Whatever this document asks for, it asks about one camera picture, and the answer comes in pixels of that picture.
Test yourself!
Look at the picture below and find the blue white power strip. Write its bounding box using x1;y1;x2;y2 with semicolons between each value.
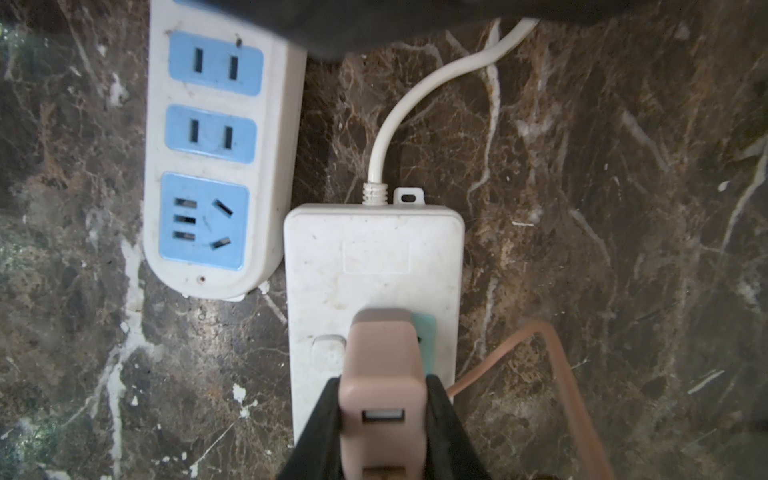
143;1;307;302

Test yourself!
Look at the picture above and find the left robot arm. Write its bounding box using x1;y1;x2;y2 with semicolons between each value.
193;0;645;60

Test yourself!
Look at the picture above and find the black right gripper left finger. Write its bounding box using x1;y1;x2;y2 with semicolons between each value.
277;377;343;480

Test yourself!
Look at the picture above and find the multicolour white power strip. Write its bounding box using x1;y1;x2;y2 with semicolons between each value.
283;188;465;437

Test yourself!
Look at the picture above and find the pink charging cable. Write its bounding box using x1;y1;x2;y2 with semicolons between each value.
446;319;619;480

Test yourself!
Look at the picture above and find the pink charger plug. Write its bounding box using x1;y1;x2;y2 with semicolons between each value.
339;309;428;479

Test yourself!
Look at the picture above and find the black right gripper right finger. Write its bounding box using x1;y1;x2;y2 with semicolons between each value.
424;375;491;480

